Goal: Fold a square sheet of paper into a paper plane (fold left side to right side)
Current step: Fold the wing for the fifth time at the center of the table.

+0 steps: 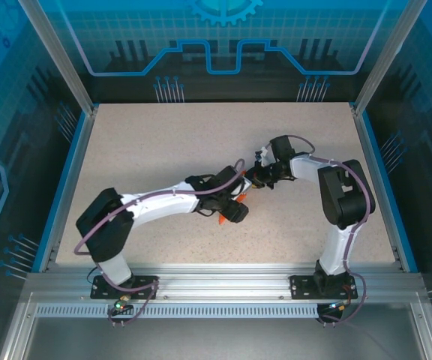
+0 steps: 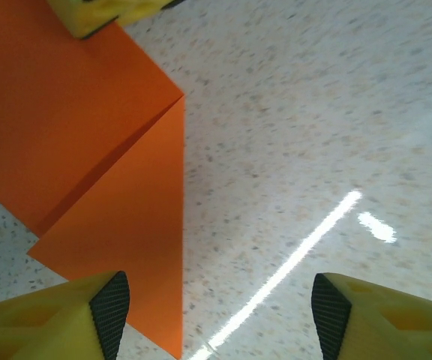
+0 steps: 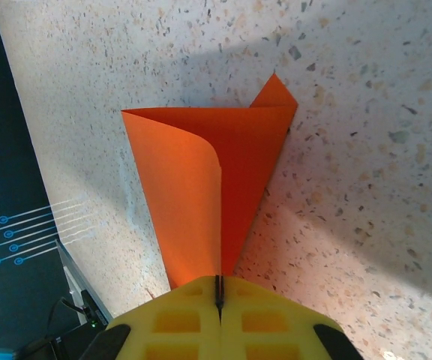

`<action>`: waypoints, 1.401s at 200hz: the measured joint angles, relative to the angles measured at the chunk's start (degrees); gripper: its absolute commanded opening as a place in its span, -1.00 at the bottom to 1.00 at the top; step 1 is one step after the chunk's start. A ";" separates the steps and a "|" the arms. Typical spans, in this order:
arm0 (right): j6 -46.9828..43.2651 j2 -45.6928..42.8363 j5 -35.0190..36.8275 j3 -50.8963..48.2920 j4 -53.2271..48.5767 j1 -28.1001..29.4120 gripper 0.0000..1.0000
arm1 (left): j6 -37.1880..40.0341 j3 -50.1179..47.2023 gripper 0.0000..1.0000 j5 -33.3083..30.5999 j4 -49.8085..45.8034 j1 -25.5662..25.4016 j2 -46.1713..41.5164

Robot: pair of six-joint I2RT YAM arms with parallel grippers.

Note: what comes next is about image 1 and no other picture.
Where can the aluminium mounting rail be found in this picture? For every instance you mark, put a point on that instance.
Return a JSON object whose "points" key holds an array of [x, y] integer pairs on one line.
{"points": [[219, 281]]}

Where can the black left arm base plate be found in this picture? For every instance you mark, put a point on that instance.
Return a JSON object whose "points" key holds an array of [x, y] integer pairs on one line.
{"points": [[146, 280]]}

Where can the grey metal sheet panel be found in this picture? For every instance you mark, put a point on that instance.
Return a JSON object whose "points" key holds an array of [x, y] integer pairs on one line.
{"points": [[216, 341]]}

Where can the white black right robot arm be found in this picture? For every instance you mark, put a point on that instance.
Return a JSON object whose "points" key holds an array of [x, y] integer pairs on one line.
{"points": [[345, 195]]}

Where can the aluminium frame post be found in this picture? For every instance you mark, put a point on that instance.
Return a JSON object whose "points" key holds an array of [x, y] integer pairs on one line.
{"points": [[387, 56], [60, 56]]}

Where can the connector with green light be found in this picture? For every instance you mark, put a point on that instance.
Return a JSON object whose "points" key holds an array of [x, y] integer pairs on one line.
{"points": [[120, 305]]}

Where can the connector with orange light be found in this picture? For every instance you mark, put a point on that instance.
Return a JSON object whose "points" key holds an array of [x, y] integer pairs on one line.
{"points": [[338, 306]]}

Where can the aluminium table side rail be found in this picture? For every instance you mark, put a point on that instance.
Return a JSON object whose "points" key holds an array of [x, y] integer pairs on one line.
{"points": [[368, 150], [75, 168]]}

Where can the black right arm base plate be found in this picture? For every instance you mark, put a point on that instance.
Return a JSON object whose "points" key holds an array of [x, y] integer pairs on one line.
{"points": [[300, 288]]}

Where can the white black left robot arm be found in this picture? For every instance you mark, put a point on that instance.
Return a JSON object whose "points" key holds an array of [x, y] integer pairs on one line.
{"points": [[163, 210]]}

